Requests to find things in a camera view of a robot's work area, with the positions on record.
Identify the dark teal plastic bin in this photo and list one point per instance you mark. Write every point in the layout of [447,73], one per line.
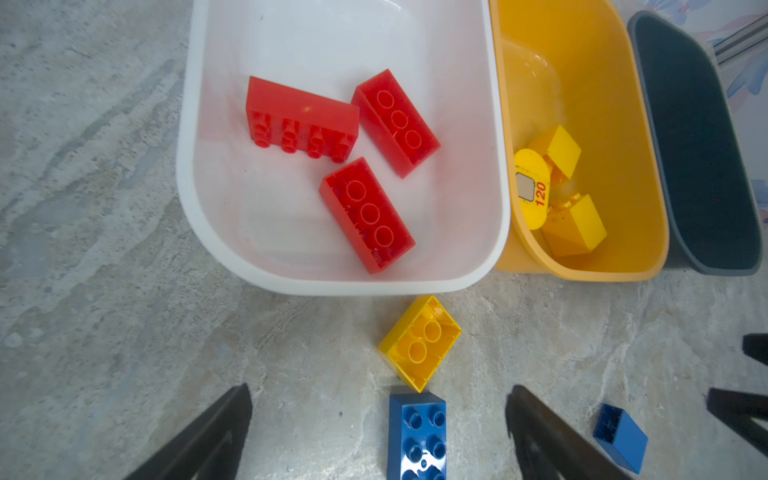
[713,218]

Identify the yellow plastic bin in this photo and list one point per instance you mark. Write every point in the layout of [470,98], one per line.
[570,64]

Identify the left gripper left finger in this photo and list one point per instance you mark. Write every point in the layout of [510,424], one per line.
[210,447]

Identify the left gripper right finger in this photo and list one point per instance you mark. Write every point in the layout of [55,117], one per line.
[547,447]

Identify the yellow brick studs up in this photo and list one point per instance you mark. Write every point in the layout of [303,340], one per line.
[418,343]

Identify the yellow brick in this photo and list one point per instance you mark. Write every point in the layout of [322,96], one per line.
[560,152]
[573,226]

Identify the yellow curved lego piece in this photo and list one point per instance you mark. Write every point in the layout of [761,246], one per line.
[533,179]

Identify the blue brick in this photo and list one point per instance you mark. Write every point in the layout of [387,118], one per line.
[621,438]
[417,440]

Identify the white plastic bin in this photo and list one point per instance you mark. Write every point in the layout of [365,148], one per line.
[254,202]

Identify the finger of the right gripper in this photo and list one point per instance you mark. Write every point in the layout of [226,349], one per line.
[740,412]
[756,347]

